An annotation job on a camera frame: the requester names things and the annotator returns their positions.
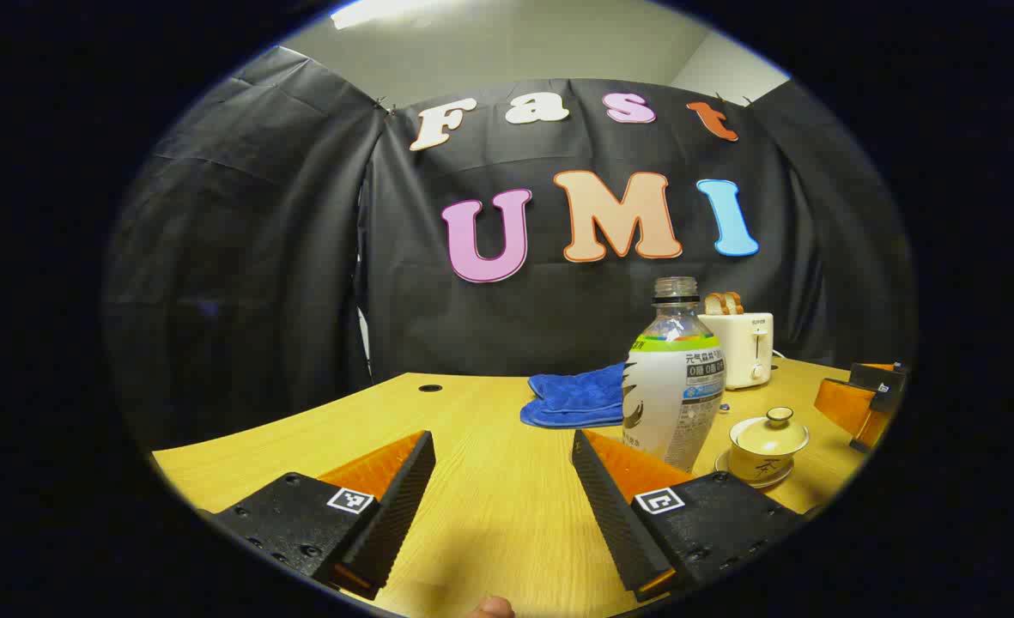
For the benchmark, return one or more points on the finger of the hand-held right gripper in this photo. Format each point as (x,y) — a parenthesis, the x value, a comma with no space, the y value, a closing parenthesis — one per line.
(876,378)
(846,402)

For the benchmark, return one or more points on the cream teacup lid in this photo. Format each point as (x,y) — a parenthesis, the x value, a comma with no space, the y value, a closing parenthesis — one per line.
(768,435)

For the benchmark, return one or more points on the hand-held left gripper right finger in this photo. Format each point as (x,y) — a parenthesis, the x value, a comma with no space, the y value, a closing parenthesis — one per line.
(610,515)

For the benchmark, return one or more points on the clear plastic water bottle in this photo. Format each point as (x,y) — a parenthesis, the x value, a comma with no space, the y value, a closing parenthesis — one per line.
(674,395)

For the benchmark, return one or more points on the toast slice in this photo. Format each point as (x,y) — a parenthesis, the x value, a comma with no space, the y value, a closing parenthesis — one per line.
(714,304)
(734,302)

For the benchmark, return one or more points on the white toaster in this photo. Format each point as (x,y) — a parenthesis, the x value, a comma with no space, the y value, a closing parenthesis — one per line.
(743,348)

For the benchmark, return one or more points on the black backdrop cloth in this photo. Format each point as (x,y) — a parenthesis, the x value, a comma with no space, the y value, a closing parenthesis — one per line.
(300,257)

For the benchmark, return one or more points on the blue towel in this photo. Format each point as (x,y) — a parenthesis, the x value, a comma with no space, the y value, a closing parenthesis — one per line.
(575,399)

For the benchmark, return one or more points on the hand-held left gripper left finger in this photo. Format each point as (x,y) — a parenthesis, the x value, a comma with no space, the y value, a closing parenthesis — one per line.
(399,506)

